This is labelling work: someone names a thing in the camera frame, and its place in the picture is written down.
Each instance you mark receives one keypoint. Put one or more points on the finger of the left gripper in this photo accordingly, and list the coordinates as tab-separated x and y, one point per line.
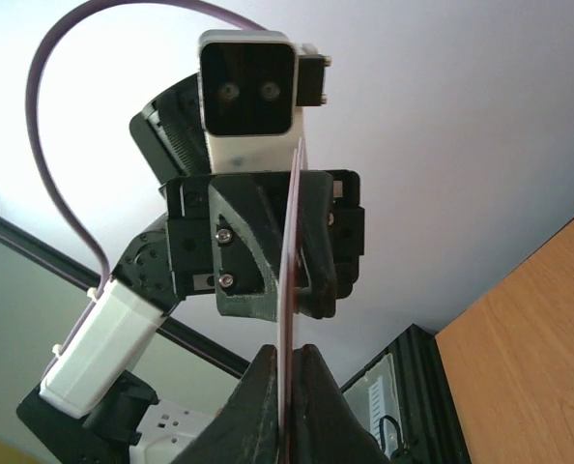
318	291
246	218

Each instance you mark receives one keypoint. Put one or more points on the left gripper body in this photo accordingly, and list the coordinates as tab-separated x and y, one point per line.
172	259

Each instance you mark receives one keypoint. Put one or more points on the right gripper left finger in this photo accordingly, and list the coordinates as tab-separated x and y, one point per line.
246	428

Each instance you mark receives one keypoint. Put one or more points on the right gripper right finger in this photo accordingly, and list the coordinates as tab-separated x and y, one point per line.
324	429

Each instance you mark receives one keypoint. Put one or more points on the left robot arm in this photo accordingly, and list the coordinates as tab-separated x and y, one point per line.
87	386

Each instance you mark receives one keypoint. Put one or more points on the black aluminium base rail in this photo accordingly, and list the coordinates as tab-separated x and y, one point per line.
402	398

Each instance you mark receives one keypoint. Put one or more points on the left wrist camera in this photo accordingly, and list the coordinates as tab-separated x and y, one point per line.
254	86

